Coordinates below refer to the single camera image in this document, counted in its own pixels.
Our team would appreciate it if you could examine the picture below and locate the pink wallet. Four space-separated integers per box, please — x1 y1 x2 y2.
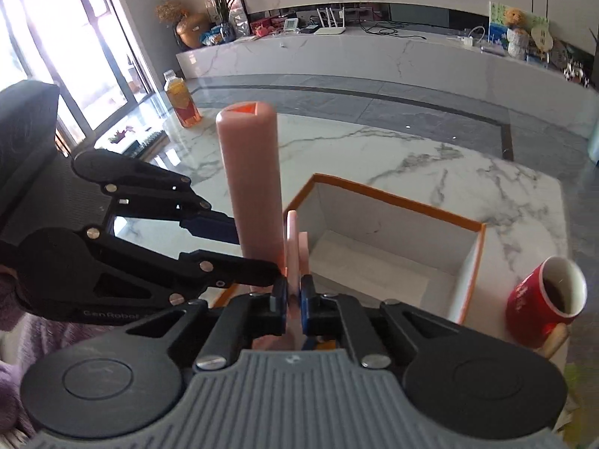
285 210 310 351

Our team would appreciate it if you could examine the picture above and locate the pink cylinder case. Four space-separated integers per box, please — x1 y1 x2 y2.
216 101 285 271

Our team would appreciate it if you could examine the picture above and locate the white router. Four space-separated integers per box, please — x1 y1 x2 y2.
315 7 346 34

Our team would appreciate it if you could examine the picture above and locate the black keyboard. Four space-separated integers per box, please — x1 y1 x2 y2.
123 131 170 161

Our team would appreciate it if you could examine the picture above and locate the orange cardboard box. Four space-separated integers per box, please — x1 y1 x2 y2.
214 172 489 326

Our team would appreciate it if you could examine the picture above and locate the white tv cabinet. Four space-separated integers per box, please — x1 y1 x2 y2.
177 28 598 138

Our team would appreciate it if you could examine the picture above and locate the red mug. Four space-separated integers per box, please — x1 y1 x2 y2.
506 256 588 358

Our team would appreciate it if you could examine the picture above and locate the grey soundbar speaker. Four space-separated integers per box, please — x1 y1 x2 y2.
389 3 450 27

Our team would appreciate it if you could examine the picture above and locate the purple fluffy blanket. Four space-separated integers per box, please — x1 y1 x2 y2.
1 266 112 437

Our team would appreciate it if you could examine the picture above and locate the potted plant left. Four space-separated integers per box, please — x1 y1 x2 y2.
213 0 235 43

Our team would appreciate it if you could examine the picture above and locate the orange drink bottle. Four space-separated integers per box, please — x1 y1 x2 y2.
164 70 202 128

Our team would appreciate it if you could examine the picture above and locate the teddy bear ornament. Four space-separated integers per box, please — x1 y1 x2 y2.
504 7 530 60

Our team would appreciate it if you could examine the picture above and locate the copper vase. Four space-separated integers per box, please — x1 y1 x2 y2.
176 12 211 49

